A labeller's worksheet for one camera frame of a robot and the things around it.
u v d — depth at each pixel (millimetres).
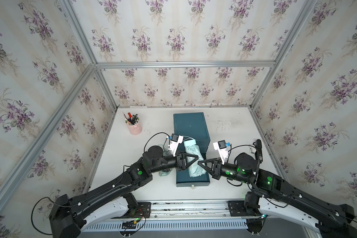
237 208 734
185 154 611
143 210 729
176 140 595
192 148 627
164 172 818
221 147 571
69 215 389
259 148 908
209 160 584
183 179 803
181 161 562
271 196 477
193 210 746
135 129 980
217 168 538
